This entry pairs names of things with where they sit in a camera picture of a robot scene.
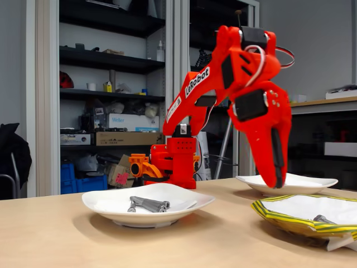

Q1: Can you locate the short bolt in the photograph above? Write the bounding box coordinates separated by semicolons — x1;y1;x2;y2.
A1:
313;214;337;225

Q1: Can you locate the white square plate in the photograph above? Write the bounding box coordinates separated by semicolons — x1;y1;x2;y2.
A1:
81;183;216;228
235;172;339;197

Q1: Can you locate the grey workbench wooden top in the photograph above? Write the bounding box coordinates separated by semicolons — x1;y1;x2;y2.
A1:
233;96;357;179

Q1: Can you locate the white tray with parts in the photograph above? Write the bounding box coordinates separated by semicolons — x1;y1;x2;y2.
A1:
325;84;357;100

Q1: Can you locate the black flexible tripod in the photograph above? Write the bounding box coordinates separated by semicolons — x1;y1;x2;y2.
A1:
195;49;213;68

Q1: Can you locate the yellow black striped paper plate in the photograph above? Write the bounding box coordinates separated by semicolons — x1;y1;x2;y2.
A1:
250;194;357;252

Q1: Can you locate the white soft lump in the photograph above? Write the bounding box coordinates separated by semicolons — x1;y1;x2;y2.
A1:
144;102;159;118

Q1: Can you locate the white plastic bottle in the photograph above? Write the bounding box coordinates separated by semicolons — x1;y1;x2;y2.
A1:
156;40;165;62

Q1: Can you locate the grey open storage cabinet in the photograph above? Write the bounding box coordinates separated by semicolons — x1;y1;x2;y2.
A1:
26;0;175;198
173;0;260;181

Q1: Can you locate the white Weller box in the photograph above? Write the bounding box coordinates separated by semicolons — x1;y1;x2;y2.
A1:
105;113;160;132

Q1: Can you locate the long brown carton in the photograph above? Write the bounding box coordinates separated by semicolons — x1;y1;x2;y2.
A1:
95;131;165;146

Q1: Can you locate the white plastic bag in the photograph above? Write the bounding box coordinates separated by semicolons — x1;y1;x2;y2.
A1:
105;102;125;114

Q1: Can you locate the cardboard box pink sticker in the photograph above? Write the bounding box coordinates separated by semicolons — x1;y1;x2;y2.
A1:
107;154;138;189

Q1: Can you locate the low blue plastic crate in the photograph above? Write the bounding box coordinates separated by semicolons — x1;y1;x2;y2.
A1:
75;175;108;193

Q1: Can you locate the white printed flat box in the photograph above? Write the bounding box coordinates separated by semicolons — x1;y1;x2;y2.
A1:
60;133;91;146

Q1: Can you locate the red black helmet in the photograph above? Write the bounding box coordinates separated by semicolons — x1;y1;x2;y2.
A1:
59;70;75;89

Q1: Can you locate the tall blue plastic crate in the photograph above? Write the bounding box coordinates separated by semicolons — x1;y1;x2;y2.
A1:
60;163;76;195

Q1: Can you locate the black jacket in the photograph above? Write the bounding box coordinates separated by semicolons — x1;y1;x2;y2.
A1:
0;122;33;200

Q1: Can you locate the white red servo cable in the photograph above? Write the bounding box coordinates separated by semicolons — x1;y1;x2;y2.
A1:
244;44;267;90

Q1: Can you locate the thin black red servo cable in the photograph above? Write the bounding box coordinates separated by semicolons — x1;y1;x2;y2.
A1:
274;46;296;70

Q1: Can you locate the metal frame chair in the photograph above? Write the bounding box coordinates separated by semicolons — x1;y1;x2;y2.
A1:
0;152;22;199

